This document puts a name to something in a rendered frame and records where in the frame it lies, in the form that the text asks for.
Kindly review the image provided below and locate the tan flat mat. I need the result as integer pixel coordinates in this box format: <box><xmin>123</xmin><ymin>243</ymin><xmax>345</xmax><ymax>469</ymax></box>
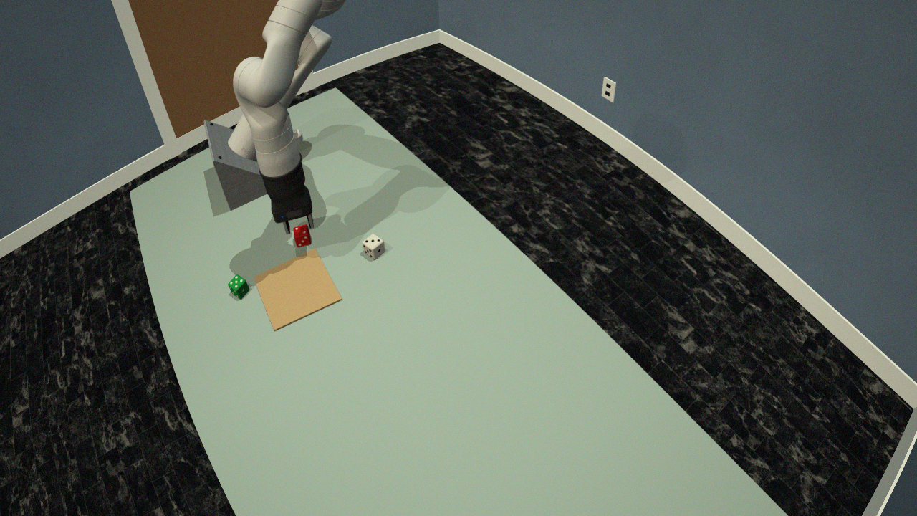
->
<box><xmin>254</xmin><ymin>249</ymin><xmax>342</xmax><ymax>331</ymax></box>

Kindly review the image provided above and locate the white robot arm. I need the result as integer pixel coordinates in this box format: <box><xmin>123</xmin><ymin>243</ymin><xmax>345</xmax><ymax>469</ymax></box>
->
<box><xmin>228</xmin><ymin>0</ymin><xmax>345</xmax><ymax>160</ymax></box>

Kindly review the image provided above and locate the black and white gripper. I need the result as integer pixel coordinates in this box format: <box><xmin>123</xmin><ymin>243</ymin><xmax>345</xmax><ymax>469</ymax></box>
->
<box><xmin>256</xmin><ymin>129</ymin><xmax>314</xmax><ymax>234</ymax></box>

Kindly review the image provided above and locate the white die with black pips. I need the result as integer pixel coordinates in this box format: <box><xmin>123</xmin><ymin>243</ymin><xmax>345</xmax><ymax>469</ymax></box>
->
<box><xmin>363</xmin><ymin>234</ymin><xmax>385</xmax><ymax>259</ymax></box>

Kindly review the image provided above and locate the red die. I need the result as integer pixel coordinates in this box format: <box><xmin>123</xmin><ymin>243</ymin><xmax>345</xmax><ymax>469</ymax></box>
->
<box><xmin>294</xmin><ymin>224</ymin><xmax>311</xmax><ymax>247</ymax></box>

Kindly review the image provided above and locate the green die with white pips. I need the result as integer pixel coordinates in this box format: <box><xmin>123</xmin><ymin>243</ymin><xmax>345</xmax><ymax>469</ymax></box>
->
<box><xmin>228</xmin><ymin>275</ymin><xmax>249</xmax><ymax>300</ymax></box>

